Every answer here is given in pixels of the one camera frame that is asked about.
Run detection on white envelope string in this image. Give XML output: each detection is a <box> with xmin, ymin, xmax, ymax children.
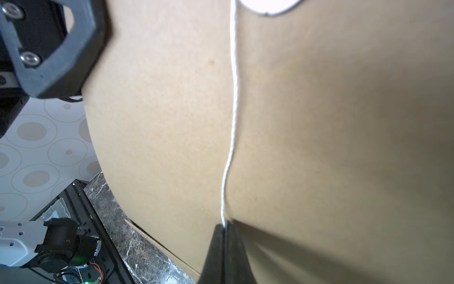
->
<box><xmin>219</xmin><ymin>0</ymin><xmax>239</xmax><ymax>228</ymax></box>

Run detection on brown file envelope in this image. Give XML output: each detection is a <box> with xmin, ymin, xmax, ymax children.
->
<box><xmin>125</xmin><ymin>218</ymin><xmax>201</xmax><ymax>282</ymax></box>
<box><xmin>83</xmin><ymin>1</ymin><xmax>454</xmax><ymax>284</ymax></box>

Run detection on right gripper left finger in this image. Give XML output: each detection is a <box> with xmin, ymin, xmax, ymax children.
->
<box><xmin>197</xmin><ymin>224</ymin><xmax>225</xmax><ymax>284</ymax></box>

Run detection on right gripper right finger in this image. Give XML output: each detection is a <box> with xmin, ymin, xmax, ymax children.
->
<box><xmin>225</xmin><ymin>221</ymin><xmax>257</xmax><ymax>284</ymax></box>

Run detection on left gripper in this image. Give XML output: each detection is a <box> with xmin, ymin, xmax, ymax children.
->
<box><xmin>0</xmin><ymin>1</ymin><xmax>108</xmax><ymax>138</ymax></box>

